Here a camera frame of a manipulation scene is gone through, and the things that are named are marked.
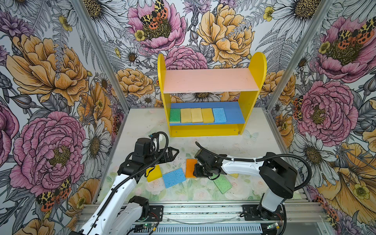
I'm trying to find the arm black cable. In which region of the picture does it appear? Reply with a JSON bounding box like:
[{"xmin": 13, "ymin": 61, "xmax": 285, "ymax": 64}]
[
  {"xmin": 195, "ymin": 141, "xmax": 312, "ymax": 192},
  {"xmin": 88, "ymin": 131, "xmax": 169, "ymax": 233}
]

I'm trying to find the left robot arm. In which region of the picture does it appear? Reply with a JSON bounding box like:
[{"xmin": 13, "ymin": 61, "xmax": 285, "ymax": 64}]
[{"xmin": 70, "ymin": 147, "xmax": 179, "ymax": 235}]

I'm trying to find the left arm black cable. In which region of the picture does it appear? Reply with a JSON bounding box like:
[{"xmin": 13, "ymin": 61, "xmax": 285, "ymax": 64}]
[{"xmin": 88, "ymin": 131, "xmax": 169, "ymax": 233}]

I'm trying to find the light green sponge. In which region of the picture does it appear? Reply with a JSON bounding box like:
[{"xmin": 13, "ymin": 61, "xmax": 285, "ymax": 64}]
[{"xmin": 213, "ymin": 175, "xmax": 233, "ymax": 194}]

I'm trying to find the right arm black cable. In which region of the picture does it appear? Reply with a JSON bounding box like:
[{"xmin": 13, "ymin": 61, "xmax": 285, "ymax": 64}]
[{"xmin": 195, "ymin": 141, "xmax": 312, "ymax": 192}]

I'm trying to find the golden yellow sponge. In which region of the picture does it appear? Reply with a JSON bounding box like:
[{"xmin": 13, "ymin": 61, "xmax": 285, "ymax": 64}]
[{"xmin": 201, "ymin": 108, "xmax": 214, "ymax": 123}]

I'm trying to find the bright yellow square sponge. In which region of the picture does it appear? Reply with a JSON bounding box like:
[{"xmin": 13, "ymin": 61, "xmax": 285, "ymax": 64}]
[{"xmin": 146, "ymin": 165, "xmax": 163, "ymax": 182}]

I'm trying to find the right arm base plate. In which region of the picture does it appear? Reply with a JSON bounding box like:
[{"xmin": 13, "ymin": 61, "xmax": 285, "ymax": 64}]
[{"xmin": 241, "ymin": 204, "xmax": 285, "ymax": 221}]

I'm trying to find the pale yellow sponge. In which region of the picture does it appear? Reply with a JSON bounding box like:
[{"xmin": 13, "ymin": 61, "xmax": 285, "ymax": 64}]
[{"xmin": 180, "ymin": 108, "xmax": 192, "ymax": 123}]

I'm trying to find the dark green scrub sponge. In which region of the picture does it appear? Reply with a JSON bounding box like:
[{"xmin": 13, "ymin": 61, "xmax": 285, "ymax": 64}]
[{"xmin": 169, "ymin": 108, "xmax": 181, "ymax": 123}]

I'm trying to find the orange sponge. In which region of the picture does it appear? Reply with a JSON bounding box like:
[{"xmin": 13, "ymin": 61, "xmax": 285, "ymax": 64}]
[{"xmin": 185, "ymin": 159, "xmax": 197, "ymax": 178}]

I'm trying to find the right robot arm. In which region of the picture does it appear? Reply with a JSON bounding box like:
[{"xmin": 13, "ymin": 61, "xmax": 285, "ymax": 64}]
[{"xmin": 193, "ymin": 149, "xmax": 297, "ymax": 220}]

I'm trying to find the aluminium front rail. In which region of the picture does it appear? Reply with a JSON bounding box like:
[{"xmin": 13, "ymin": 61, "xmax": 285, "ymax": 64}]
[{"xmin": 74, "ymin": 201, "xmax": 330, "ymax": 235}]

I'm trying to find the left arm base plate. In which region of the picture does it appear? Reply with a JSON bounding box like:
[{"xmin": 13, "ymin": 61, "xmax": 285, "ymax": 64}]
[{"xmin": 138, "ymin": 205, "xmax": 164, "ymax": 222}]

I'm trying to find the light yellow sponge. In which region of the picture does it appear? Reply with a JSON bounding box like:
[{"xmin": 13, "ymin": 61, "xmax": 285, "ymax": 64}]
[{"xmin": 191, "ymin": 108, "xmax": 203, "ymax": 123}]

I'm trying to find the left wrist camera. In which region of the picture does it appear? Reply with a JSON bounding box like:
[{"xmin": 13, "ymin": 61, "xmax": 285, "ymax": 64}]
[{"xmin": 132, "ymin": 138, "xmax": 152, "ymax": 164}]

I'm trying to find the yellow shelf unit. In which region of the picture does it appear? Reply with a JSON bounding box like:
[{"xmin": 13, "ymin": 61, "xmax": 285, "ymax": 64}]
[{"xmin": 158, "ymin": 52, "xmax": 267, "ymax": 137}]

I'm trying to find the blue sponge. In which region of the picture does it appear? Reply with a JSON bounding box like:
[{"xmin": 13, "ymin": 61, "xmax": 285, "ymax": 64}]
[
  {"xmin": 212, "ymin": 108, "xmax": 227, "ymax": 123},
  {"xmin": 163, "ymin": 168, "xmax": 186, "ymax": 189}
]

